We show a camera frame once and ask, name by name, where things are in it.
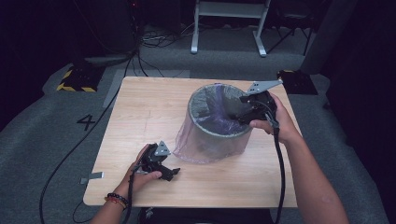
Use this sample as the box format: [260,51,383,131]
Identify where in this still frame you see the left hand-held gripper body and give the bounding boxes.
[137,140,172,175]

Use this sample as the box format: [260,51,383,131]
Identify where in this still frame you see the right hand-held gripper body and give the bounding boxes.
[239,78,284,125]

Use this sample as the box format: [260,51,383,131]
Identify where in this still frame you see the purple plastic bag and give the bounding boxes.
[172,82,254,165]

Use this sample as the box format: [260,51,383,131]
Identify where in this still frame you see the green plastic bucket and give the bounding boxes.
[177,83,254,163]

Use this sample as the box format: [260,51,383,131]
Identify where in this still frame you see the person's left hand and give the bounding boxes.
[114,144,163,197]

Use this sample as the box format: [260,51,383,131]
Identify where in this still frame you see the person's right hand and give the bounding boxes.
[248,92,302,146]

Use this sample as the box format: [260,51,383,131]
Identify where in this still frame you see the yellow black striped base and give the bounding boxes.
[56,64,106,93]
[276,69,319,96]

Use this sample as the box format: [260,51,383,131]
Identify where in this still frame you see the grey tape piece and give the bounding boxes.
[79,171,105,186]

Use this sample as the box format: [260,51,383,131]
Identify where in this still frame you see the black tripod legs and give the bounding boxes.
[266,17,314,56]

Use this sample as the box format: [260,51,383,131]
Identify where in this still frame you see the grey column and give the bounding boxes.
[299,0,360,76]

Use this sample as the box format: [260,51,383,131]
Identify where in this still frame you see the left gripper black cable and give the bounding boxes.
[121,163,142,224]

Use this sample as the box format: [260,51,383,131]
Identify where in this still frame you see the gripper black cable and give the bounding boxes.
[121,163,142,224]
[263,102,288,224]

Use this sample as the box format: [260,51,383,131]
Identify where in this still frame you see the dark bead bracelet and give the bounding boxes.
[104,192,130,210]

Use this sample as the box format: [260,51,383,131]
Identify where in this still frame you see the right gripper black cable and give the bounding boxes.
[263,102,288,224]

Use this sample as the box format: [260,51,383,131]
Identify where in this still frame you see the long black floor cable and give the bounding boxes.
[38,50,142,224]

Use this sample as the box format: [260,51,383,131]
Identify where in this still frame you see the white metal stand frame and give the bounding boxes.
[190,0,272,58]

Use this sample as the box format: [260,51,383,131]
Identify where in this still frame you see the tangle of floor cables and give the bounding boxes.
[139,21,194,49]

